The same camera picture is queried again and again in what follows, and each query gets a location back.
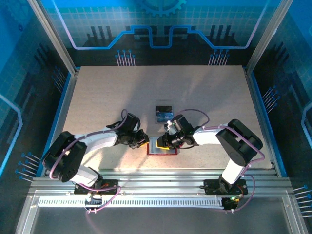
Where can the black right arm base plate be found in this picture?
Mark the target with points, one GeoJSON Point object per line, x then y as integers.
{"type": "Point", "coordinates": [212, 186]}

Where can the aluminium table frame rail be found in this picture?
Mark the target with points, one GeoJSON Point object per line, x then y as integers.
{"type": "Point", "coordinates": [158, 182]}

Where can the black controller board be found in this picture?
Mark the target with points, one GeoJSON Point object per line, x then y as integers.
{"type": "Point", "coordinates": [230, 203]}

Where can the black credit card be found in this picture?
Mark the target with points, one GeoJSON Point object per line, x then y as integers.
{"type": "Point", "coordinates": [164, 108]}

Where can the red leather card holder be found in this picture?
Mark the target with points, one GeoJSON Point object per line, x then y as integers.
{"type": "Point", "coordinates": [152, 146]}

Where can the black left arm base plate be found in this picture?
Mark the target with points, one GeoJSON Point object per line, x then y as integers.
{"type": "Point", "coordinates": [109, 187]}

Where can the aluminium frame post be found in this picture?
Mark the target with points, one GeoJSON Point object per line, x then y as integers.
{"type": "Point", "coordinates": [53, 36]}
{"type": "Point", "coordinates": [268, 34]}

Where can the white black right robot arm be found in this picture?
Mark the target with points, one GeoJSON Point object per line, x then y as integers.
{"type": "Point", "coordinates": [239, 143]}

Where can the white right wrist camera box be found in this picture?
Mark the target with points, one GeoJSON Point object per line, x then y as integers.
{"type": "Point", "coordinates": [170, 128]}

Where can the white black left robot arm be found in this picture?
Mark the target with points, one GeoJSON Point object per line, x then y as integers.
{"type": "Point", "coordinates": [65, 158]}

